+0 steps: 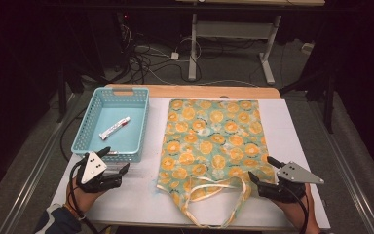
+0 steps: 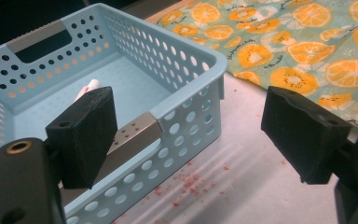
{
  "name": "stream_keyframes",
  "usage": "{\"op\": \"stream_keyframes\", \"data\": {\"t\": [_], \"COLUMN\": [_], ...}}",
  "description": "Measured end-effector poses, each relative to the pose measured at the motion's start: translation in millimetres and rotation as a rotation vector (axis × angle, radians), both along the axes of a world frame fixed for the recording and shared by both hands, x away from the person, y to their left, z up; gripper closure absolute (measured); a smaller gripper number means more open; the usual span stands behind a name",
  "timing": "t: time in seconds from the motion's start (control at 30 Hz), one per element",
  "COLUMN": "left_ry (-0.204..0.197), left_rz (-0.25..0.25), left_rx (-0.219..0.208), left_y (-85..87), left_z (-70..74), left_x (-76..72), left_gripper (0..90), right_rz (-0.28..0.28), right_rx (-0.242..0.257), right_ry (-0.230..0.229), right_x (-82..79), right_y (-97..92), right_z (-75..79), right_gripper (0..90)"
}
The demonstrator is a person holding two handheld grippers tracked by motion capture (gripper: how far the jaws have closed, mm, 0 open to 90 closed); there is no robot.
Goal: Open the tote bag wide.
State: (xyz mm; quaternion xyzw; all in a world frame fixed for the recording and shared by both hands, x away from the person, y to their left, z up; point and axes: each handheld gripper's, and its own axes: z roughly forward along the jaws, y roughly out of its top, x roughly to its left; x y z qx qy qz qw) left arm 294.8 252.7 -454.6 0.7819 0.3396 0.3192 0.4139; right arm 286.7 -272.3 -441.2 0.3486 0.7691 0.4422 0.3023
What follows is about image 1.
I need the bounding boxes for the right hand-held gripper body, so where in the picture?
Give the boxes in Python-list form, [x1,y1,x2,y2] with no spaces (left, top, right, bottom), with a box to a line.
[257,161,325,205]

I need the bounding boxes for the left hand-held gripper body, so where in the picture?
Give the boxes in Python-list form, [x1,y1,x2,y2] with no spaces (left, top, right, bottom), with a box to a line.
[75,150,124,194]

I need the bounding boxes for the white red tube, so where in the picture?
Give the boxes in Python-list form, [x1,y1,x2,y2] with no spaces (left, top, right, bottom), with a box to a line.
[98,116,131,141]

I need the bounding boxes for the light blue plastic basket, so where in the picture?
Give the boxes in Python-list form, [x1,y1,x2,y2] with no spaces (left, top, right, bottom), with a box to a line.
[70,86,151,164]

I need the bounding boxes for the orange print cloth bag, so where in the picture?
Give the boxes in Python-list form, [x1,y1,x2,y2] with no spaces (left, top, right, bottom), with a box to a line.
[156,97,277,229]

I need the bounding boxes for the person's left hand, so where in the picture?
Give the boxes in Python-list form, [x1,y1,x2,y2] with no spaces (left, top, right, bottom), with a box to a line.
[65,176,107,215]

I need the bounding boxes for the person's right hand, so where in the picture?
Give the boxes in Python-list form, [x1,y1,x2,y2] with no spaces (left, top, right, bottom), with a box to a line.
[274,184,321,234]

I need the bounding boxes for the white table mat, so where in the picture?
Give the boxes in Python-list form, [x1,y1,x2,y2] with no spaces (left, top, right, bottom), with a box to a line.
[51,97,332,230]

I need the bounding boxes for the dark metal stand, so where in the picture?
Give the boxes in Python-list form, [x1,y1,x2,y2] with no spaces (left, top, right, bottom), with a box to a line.
[56,64,70,124]

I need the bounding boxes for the wooden table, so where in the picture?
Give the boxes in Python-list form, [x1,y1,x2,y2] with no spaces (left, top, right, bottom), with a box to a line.
[86,83,334,233]

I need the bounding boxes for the small white floor box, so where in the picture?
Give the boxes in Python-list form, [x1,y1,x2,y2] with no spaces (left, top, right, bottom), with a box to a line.
[300,42,316,56]

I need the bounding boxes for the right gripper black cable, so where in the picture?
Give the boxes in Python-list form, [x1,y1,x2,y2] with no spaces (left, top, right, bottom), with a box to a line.
[286,185,310,234]

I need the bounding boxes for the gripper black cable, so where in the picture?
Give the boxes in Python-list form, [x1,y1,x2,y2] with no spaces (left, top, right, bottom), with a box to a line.
[67,159,101,234]
[286,185,310,234]

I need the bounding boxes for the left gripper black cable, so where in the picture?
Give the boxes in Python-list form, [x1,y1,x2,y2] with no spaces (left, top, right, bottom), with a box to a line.
[67,159,101,234]

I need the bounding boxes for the metal floor rail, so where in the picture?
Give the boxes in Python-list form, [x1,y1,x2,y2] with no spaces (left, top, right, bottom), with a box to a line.
[0,93,81,234]
[316,97,374,234]

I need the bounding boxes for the tangle of floor cables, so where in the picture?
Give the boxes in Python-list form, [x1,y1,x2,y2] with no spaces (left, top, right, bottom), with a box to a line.
[118,22,194,86]

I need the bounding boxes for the white metal desk frame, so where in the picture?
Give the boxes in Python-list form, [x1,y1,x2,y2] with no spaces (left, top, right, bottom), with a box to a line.
[187,12,282,87]

